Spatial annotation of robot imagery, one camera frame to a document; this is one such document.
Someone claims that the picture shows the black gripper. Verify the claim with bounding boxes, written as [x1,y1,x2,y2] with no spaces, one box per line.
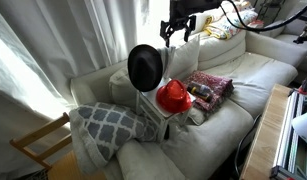
[160,0,224,48]

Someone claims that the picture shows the black fedora hat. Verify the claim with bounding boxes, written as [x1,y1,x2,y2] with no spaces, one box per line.
[127,43,164,93]

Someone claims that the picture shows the red sequin fedora hat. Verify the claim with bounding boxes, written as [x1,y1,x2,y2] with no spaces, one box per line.
[155,78,193,114]

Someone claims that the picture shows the natural wood chair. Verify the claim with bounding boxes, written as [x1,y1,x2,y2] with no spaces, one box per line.
[9,112,107,180]

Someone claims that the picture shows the floral yellow blanket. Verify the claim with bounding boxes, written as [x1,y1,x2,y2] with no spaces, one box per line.
[192,0,260,41]

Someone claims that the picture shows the clear plastic water bottle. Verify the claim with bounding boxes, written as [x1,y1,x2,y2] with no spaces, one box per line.
[192,81,213,96]

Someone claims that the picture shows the pink patterned folded cloth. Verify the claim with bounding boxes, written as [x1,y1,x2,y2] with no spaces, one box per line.
[181,70,235,113]

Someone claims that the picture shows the black metal rack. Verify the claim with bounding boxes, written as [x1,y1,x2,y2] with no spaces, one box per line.
[254,0,287,22]

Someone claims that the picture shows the beige fabric sofa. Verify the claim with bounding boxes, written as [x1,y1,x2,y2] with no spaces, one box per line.
[69,28,307,180]

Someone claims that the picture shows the grey armchair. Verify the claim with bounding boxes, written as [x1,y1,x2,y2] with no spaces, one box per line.
[259,3,307,74]

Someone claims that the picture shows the white sheer curtain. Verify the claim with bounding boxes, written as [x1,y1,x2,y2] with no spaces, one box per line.
[0,0,151,176]

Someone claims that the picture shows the grey white patterned pillow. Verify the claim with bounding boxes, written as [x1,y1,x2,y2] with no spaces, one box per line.
[68,101,160,169]

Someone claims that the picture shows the red clamp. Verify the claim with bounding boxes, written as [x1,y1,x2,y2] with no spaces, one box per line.
[287,78,307,98]

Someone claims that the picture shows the light wooden table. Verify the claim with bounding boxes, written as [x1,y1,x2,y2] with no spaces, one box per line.
[239,83,296,180]

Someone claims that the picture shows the white lamp shade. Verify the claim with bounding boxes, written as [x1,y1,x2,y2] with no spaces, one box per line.
[291,110,307,150]

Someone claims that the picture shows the thin black floor cable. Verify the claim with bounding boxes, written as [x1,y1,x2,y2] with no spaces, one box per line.
[233,114,262,169]

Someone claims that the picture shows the aluminium rail frame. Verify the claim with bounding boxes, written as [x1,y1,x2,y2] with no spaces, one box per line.
[269,89,307,180]

